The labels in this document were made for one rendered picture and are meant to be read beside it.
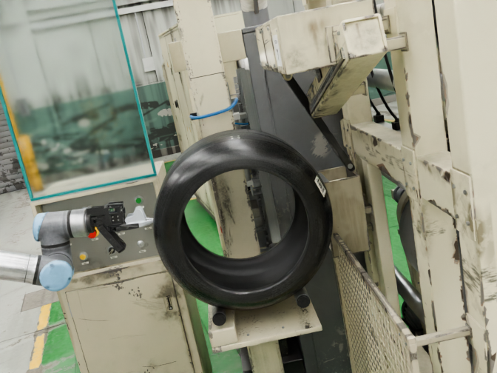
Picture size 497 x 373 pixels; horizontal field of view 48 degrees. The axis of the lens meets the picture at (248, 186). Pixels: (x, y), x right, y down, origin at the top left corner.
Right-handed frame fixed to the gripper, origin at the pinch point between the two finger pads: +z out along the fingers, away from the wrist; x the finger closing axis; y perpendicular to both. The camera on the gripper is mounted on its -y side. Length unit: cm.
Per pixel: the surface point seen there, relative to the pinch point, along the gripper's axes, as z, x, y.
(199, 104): 18.8, 26.6, 34.4
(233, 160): 28.1, -11.9, 20.1
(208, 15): 25, 27, 65
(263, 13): 50, 83, 67
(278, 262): 42, 15, -24
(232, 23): 50, 363, 78
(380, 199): 83, 21, -6
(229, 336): 22.0, -10.4, -38.0
